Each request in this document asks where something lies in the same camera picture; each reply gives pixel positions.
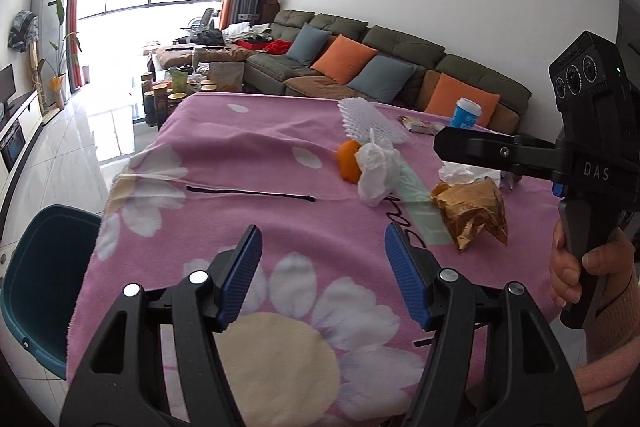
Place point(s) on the brown cardboard boxes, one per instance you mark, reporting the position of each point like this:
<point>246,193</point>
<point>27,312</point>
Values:
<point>268,9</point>

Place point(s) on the black monitor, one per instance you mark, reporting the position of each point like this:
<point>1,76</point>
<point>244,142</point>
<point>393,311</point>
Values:
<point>6,84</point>

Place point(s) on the white tv cabinet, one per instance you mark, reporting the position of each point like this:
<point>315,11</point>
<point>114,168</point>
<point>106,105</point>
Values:
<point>27,107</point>

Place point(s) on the person's right forearm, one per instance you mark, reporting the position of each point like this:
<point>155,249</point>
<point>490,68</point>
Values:
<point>612,357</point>

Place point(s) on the black glass coffee table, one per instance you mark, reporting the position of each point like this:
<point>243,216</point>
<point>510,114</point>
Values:
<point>137,99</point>

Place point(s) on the small orange cushion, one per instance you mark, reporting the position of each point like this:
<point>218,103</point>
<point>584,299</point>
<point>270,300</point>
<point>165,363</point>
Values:
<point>462,94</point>

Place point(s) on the large orange cushion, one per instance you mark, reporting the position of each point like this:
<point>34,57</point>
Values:
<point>345,59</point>

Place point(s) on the brown snack packet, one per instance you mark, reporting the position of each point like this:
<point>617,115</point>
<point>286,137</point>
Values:
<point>470,212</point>

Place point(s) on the tall potted plant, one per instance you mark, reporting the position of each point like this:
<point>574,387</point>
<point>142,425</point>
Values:
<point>57,79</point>

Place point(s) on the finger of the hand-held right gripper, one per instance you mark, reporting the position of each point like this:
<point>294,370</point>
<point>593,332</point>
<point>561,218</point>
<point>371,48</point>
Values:
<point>480,152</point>

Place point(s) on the small white crumpled tissue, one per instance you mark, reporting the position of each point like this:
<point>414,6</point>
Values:
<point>455,174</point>

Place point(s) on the orange peel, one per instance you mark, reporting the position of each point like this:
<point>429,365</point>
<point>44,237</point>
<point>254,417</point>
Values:
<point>347,162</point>

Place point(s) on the small blue-grey cushion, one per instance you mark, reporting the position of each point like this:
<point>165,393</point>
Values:
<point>310,43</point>

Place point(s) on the white standing air conditioner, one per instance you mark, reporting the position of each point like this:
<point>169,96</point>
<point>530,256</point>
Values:
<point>50,17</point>

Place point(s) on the clear printed plastic sheet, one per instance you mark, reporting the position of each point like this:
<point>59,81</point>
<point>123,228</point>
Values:
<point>417,207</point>

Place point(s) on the pink floral blanket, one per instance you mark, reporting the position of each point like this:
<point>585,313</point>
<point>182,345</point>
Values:
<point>250,157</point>

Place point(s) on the large blue-grey cushion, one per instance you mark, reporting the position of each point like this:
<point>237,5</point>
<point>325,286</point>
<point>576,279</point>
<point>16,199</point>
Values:
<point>382,79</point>

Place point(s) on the green sectional sofa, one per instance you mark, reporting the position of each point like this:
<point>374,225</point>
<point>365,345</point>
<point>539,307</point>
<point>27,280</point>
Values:
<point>400,42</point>

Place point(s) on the blue paper cup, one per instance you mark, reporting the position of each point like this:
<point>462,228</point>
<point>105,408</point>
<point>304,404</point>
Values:
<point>466,114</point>

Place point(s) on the black glass-front appliance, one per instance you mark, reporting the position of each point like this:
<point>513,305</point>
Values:
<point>11,149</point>

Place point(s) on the teal plastic bin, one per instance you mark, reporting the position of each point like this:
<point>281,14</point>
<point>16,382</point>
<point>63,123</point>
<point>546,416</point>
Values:
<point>45,282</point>

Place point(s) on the group of glass jars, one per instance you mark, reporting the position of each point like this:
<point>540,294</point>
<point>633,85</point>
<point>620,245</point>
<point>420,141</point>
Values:
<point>162,99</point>

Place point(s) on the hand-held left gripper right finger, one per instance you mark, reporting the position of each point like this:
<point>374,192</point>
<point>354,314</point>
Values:
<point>405,272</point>

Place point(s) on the person's right hand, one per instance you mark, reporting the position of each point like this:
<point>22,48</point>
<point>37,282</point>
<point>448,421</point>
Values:
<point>565,272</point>

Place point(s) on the red clothing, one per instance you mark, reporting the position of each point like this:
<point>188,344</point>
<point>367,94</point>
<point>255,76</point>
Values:
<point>282,47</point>

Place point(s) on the white foam fruit net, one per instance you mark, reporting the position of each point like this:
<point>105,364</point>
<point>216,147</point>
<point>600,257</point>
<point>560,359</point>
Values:
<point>365,119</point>

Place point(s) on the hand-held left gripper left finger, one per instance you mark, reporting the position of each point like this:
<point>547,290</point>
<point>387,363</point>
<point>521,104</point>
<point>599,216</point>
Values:
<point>245,272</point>

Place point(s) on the cloth-covered standing fan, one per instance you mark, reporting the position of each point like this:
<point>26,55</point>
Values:
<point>22,29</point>

